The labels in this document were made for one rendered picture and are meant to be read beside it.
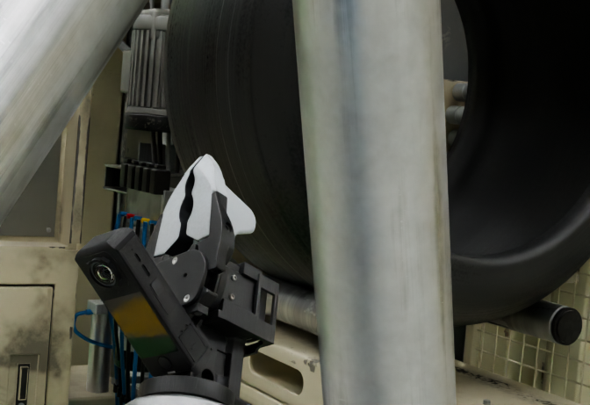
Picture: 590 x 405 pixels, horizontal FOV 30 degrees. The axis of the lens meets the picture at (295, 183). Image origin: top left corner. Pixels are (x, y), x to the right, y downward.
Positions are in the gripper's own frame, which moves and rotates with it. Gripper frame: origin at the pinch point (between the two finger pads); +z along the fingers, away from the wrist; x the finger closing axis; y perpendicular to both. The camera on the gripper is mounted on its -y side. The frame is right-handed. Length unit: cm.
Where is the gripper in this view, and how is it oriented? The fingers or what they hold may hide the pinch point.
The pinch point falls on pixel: (197, 165)
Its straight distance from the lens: 89.9
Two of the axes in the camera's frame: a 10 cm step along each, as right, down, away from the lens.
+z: 0.7, -8.5, 5.2
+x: 7.4, -3.0, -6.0
